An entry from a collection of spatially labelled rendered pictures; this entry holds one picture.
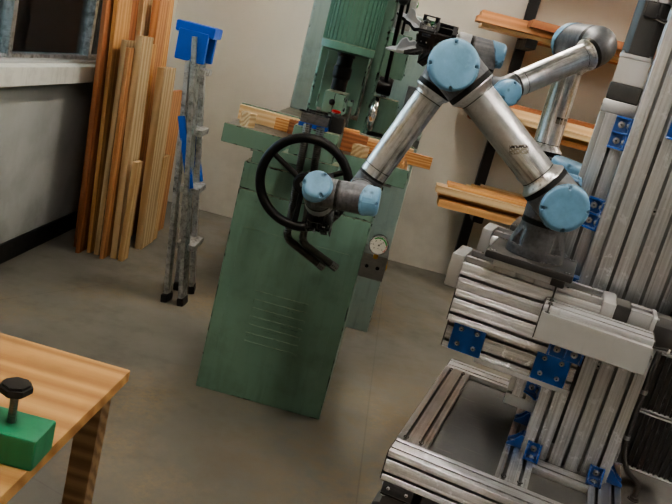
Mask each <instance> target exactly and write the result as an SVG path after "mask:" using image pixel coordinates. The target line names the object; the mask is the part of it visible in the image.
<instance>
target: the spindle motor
mask: <svg viewBox="0 0 672 504"><path fill-rule="evenodd" d="M387 3H388V0H331V4H330V9H329V13H328V17H327V21H326V26H325V30H324V34H323V37H324V38H322V42H321V45H322V46H323V47H325V48H327V49H331V50H335V51H339V52H342V53H346V54H350V55H354V56H358V57H362V58H366V59H373V58H374V55H375V51H376V47H377V43H378V39H379V35H380V31H381V27H382V23H383V19H384V15H385V11H386V7H387ZM374 50H375V51H374Z"/></svg>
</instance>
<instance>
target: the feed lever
mask: <svg viewBox="0 0 672 504"><path fill-rule="evenodd" d="M398 2H399V3H400V8H399V13H398V18H397V22H396V27H395V31H394V36H393V41H392V46H396V43H397V38H398V34H399V29H400V25H401V20H402V16H403V11H404V7H405V5H407V4H408V3H409V0H398ZM393 56H394V52H393V51H390V55H389V59H388V64H387V68H386V73H385V77H383V76H381V77H379V80H378V84H377V88H376V93H377V94H381V95H382V96H388V97H389V96H390V94H391V90H392V86H393V82H394V80H393V79H390V78H389V74H390V70H391V65H392V61H393Z"/></svg>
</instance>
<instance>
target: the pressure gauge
mask: <svg viewBox="0 0 672 504"><path fill-rule="evenodd" d="M383 242H384V243H383ZM381 243H382V244H381ZM380 244H381V245H380ZM378 245H380V246H378ZM388 248H389V241H388V239H387V237H386V236H384V235H382V234H376V235H374V236H373V237H372V238H371V239H370V241H369V249H370V251H371V252H372V253H373V254H374V255H373V258H374V259H378V256H379V255H383V254H385V253H386V252H387V250H388Z"/></svg>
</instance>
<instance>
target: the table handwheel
mask: <svg viewBox="0 0 672 504"><path fill-rule="evenodd" d="M296 143H310V144H315V145H317V146H320V147H322V148H324V149H325V150H327V151H328V152H329V153H330V154H331V155H332V156H333V157H334V158H335V159H336V161H337V162H338V164H339V166H340V168H341V170H339V171H336V172H332V173H330V174H334V178H335V177H339V176H343V179H344V181H349V182H350V181H351V180H352V178H353V174H352V170H351V167H350V164H349V162H348V160H347V158H346V157H345V155H344V154H343V152H342V151H341V150H340V149H339V148H338V147H337V146H336V145H335V144H334V143H332V142H331V141H329V140H328V139H326V138H324V137H321V136H318V135H315V134H310V133H297V134H292V135H288V136H285V137H283V138H281V139H279V140H278V141H276V142H275V143H273V144H272V145H271V146H270V147H269V148H268V149H267V150H266V151H265V153H264V154H263V156H262V157H261V159H260V161H259V164H258V167H257V170H256V177H255V185H256V192H257V196H258V199H259V201H260V203H261V205H262V207H263V208H264V210H265V211H266V213H267V214H268V215H269V216H270V217H271V218H272V219H273V220H274V221H276V222H277V223H279V224H280V225H282V226H284V227H286V228H289V229H292V230H296V231H305V229H304V224H305V222H299V221H298V217H299V213H300V208H301V204H302V201H303V197H304V196H303V194H302V182H303V179H304V178H305V176H306V175H307V174H308V173H309V172H310V170H309V171H307V172H301V173H298V172H297V171H296V170H295V169H293V168H292V167H291V166H290V165H289V164H288V163H287V162H286V161H285V160H284V159H283V158H282V157H281V156H280V155H279V154H278V152H279V151H280V150H281V149H283V148H285V147H287V146H289V145H292V144H296ZM273 157H274V158H275V159H276V160H277V161H278V162H279V163H281V164H282V165H283V166H284V167H285V168H286V169H287V170H288V172H289V173H290V174H291V175H292V176H293V177H294V180H293V187H294V189H295V190H296V191H297V192H298V198H297V202H296V207H295V211H294V214H293V218H292V219H289V218H287V217H285V216H284V215H282V214H281V213H280V212H278V211H277V210H276V209H275V208H274V206H273V205H272V203H271V202H270V200H269V198H268V196H267V193H266V188H265V174H266V170H267V167H268V165H269V163H270V161H271V159H272V158H273Z"/></svg>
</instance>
